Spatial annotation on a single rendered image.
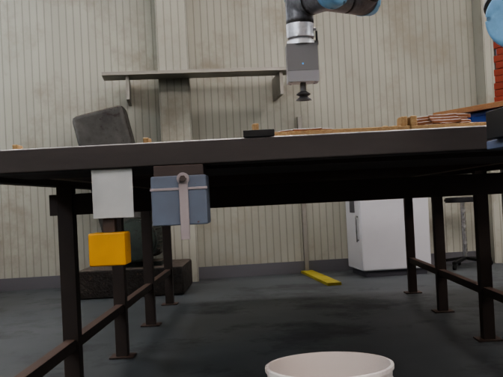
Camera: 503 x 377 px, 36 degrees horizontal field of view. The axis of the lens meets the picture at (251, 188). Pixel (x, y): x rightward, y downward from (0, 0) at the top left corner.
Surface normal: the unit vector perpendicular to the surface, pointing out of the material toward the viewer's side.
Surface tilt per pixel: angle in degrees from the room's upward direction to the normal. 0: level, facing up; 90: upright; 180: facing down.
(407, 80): 90
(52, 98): 90
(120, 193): 90
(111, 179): 90
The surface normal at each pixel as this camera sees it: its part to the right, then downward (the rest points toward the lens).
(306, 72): 0.01, -0.02
